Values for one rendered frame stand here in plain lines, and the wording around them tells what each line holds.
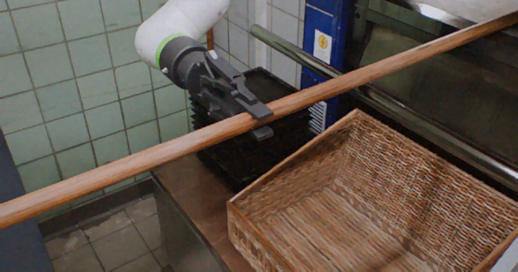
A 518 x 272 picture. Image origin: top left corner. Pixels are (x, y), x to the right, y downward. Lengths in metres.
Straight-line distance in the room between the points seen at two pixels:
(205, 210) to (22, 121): 0.88
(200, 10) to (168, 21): 0.07
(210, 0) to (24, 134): 1.24
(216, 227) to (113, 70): 0.90
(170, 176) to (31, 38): 0.72
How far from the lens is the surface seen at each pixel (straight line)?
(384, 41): 1.38
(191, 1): 1.00
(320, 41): 1.50
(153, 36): 0.98
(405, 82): 1.33
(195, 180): 1.59
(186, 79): 0.87
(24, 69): 1.95
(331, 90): 0.83
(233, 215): 1.29
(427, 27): 1.25
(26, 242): 1.44
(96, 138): 2.16
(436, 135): 0.81
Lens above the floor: 1.61
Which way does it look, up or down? 35 degrees down
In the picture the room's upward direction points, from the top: straight up
